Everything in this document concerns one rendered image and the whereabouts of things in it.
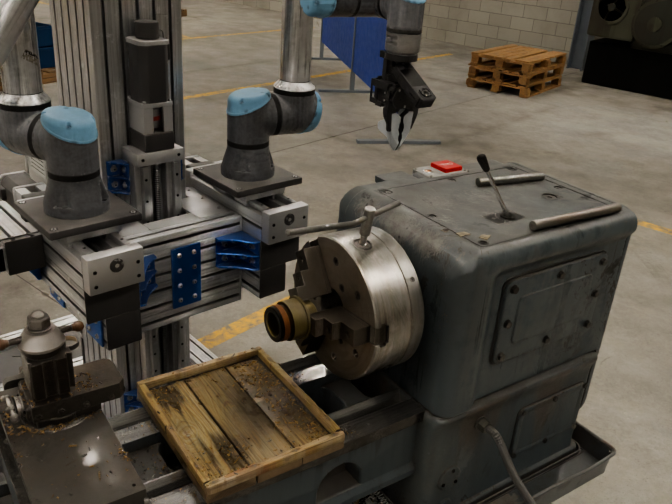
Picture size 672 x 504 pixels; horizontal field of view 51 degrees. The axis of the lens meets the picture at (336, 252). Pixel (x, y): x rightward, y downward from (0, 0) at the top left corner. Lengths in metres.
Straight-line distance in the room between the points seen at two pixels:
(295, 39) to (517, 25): 10.58
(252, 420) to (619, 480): 1.79
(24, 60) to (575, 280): 1.34
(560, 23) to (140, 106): 10.60
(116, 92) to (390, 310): 0.93
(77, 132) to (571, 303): 1.19
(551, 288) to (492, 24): 11.12
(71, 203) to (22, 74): 0.30
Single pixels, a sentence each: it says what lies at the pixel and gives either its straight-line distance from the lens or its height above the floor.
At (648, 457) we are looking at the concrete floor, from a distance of 3.13.
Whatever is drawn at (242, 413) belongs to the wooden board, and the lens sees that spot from 1.51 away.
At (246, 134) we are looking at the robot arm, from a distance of 1.92.
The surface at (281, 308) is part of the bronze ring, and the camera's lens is 1.41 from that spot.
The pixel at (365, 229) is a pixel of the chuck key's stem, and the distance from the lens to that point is 1.40.
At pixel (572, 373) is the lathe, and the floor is 0.83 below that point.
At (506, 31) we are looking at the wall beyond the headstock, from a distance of 12.51.
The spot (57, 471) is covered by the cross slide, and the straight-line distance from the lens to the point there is 1.30.
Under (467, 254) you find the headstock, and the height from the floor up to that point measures 1.25.
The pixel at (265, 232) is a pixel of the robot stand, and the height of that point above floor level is 1.06.
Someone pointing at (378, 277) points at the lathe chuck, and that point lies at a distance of 1.38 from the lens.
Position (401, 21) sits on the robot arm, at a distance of 1.52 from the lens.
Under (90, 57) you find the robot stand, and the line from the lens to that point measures 1.88.
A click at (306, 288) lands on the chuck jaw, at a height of 1.13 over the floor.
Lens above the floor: 1.83
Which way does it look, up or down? 25 degrees down
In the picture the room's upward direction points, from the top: 4 degrees clockwise
